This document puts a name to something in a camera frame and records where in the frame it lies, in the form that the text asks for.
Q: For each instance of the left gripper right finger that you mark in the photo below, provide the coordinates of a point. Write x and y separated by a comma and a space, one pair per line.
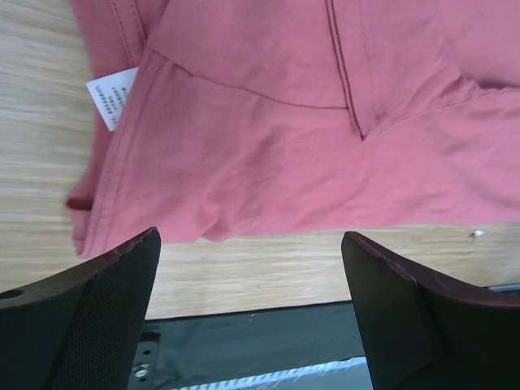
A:
422, 329

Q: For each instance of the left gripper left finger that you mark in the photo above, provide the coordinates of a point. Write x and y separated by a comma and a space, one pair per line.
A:
79, 329

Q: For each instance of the pink t shirt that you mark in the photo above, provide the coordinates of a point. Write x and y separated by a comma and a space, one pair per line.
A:
241, 118

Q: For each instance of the white slotted cable duct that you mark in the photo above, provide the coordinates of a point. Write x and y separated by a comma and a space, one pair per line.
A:
337, 375

